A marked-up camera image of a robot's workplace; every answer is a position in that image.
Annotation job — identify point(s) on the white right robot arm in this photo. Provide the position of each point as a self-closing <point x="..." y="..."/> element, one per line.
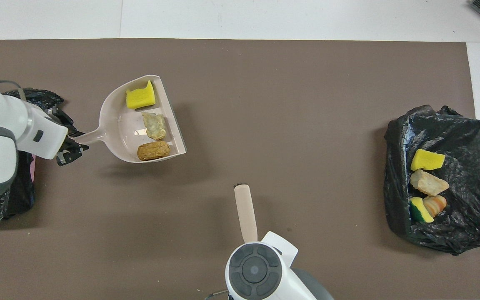
<point x="256" y="271"/>

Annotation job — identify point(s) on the left black trash bag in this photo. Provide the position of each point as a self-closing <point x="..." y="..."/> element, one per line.
<point x="23" y="191"/>

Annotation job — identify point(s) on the yellow sponge block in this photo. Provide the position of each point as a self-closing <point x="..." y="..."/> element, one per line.
<point x="427" y="160"/>

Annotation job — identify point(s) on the large beige rock chunk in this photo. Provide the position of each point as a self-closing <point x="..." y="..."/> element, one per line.
<point x="428" y="183"/>

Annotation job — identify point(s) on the brown table mat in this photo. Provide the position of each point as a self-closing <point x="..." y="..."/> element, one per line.
<point x="265" y="62"/>

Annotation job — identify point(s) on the black trash bag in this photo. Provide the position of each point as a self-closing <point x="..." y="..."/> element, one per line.
<point x="23" y="191"/>
<point x="465" y="137"/>

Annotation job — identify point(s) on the pale grey beige rock chunk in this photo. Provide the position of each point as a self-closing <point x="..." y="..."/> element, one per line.
<point x="154" y="126"/>

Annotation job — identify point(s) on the right black trash bag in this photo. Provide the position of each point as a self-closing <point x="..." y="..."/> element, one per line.
<point x="465" y="137"/>

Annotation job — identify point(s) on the yellow green sponge wedge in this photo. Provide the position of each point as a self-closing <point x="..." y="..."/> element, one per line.
<point x="420" y="210"/>

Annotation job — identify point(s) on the brown oval nugget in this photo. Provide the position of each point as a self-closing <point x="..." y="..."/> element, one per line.
<point x="153" y="151"/>

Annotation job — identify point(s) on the beige plastic dustpan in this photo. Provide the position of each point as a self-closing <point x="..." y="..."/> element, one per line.
<point x="123" y="125"/>

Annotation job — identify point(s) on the small beige orange rock chunk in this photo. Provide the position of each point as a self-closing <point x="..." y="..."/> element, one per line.
<point x="436" y="204"/>

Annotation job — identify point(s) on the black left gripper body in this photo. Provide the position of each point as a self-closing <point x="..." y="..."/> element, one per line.
<point x="67" y="155"/>

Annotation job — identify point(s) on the notched yellow sponge piece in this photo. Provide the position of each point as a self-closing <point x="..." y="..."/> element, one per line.
<point x="141" y="98"/>

